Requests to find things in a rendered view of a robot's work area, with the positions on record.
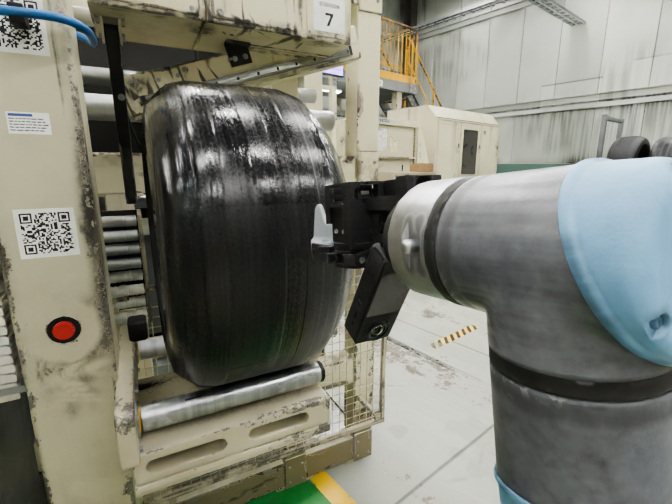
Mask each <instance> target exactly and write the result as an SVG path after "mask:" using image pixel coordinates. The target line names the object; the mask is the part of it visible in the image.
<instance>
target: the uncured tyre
mask: <svg viewBox="0 0 672 504"><path fill-rule="evenodd" d="M141 149H142V162H143V174H144V184H145V195H146V205H147V214H148V224H149V233H150V242H151V251H152V259H153V268H154V276H155V284H156V292H157V300H158V307H159V314H160V321H161V328H162V334H163V340H164V345H165V348H166V351H167V354H168V357H169V360H170V363H171V366H172V369H173V372H174V373H176V374H178V375H179V376H181V377H183V378H185V379H186V380H188V381H190V382H192V383H193V384H195V385H197V386H220V385H224V384H227V383H231V382H235V381H239V380H243V379H247V378H251V377H255V376H259V375H263V374H267V373H271V372H275V371H279V370H283V369H287V368H291V367H295V366H299V365H301V363H302V362H303V361H304V360H305V359H306V358H307V357H310V356H313V355H314V354H316V353H318V352H319V351H320V352H321V351H322V350H323V349H324V348H325V346H326V345H327V343H328V342H329V340H330V338H331V336H332V334H333V333H334V331H335V329H336V327H337V326H338V324H339V322H340V320H341V318H342V316H343V313H344V310H345V307H346V304H347V300H348V296H349V291H350V286H351V279H352V269H348V268H340V267H336V266H335V263H332V264H328V263H325V262H318V261H315V260H313V257H312V249H311V240H312V239H313V237H314V219H315V208H316V206H317V205H318V204H322V206H323V208H324V211H325V214H326V209H325V188H324V186H327V185H333V184H339V183H345V182H346V180H345V176H344V173H343V169H342V166H341V163H340V160H339V157H338V154H337V152H336V150H335V147H334V145H333V143H332V141H331V139H330V137H329V136H328V134H327V132H326V131H325V129H324V128H323V127H322V125H321V124H320V123H319V122H318V120H317V119H316V118H315V116H314V115H313V114H312V113H311V111H310V110H309V109H308V107H307V106H306V105H305V104H304V103H303V102H302V101H301V100H299V99H298V98H296V97H294V96H292V95H290V94H287V93H285V92H282V91H280V90H277V89H270V88H259V87H249V86H238V85H228V84H217V83H207V82H197V81H186V80H183V81H178V82H173V83H167V84H165V85H164V86H162V87H161V88H160V89H159V90H158V91H157V92H156V93H154V94H153V95H152V96H151V97H150V98H149V99H148V100H147V101H145V102H144V106H143V117H142V127H141ZM320 352H319V353H320ZM319 353H318V354H319ZM318 354H317V355H318ZM317 355H316V356H317ZM262 361H266V362H262ZM258 362H262V363H258ZM253 363H258V364H253ZM249 364H253V365H249ZM302 364H303V363H302ZM245 365H249V366H245ZM241 366H245V367H241ZM236 367H241V368H237V369H232V368H236ZM228 369H232V370H228ZM224 370H228V371H224ZM223 371H224V372H223Z"/></svg>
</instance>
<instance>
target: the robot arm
mask: <svg viewBox="0 0 672 504"><path fill-rule="evenodd" d="M367 184H373V188H372V185H367ZM324 188H325V209H326V214H325V211H324V208H323V206H322V204H318V205H317V206H316V208H315V219H314V237H313V239H312V240H311V249H312V257H313V260H315V261H318V262H325V263H328V264H332V263H335V266H336V267H340V268H348V269H361V268H364V271H363V274H362V276H361V279H360V282H359V285H358V288H357V290H356V293H355V296H354V299H353V302H352V305H351V307H350V310H349V313H348V316H347V319H346V321H345V324H344V326H345V328H346V329H347V331H348V333H349V334H350V336H351V338H352V339H353V341H354V343H355V344H358V343H363V342H367V341H375V340H378V339H380V338H384V337H387V336H388V335H389V334H390V331H391V329H392V327H393V325H394V323H395V321H396V318H397V316H398V314H399V312H400V310H401V308H402V305H403V303H404V301H405V299H406V297H407V295H408V292H409V290H410V289H411V290H412V291H415V292H417V293H420V294H423V295H426V296H430V297H434V298H438V299H441V300H445V301H449V302H452V303H454V304H457V305H461V306H465V307H468V308H471V309H475V310H478V311H482V312H485V313H486V320H487V339H488V346H489V365H490V380H491V395H492V409H493V424H494V438H495V453H496V463H495V464H494V467H493V472H494V476H495V479H496V481H497V483H498V488H499V496H500V502H501V504H672V158H669V157H648V158H635V159H622V160H611V159H606V158H590V159H585V160H582V161H580V162H578V163H576V164H573V165H565V166H557V167H549V168H540V169H532V170H524V171H515V172H507V173H499V174H491V175H482V176H468V177H459V178H451V179H443V180H441V175H404V176H398V177H396V179H392V180H386V181H364V182H345V183H339V184H333V185H327V186H324ZM332 189H333V195H334V200H333V195H332ZM338 204H339V205H338Z"/></svg>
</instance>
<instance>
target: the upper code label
mask: <svg viewBox="0 0 672 504"><path fill-rule="evenodd" d="M6 1H11V2H18V3H22V4H23V6H24V7H25V8H32V9H39V10H43V3H42V0H0V5H6ZM28 19H29V26H30V30H25V29H17V28H15V27H14V26H13V25H12V24H11V23H10V21H9V17H8V16H1V15H0V51H3V52H12V53H21V54H31V55H40V56H49V57H51V56H50V50H49V43H48V37H47V30H46V23H45V20H38V19H30V18H28Z"/></svg>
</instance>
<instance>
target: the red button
mask: <svg viewBox="0 0 672 504"><path fill-rule="evenodd" d="M74 332H75V326H74V325H73V324H72V323H71V322H68V321H61V322H59V323H57V324H56V325H55V326H54V327H53V330H52V333H53V336H54V337H55V338H57V339H60V340H65V339H69V338H70V337H72V336H73V335H74Z"/></svg>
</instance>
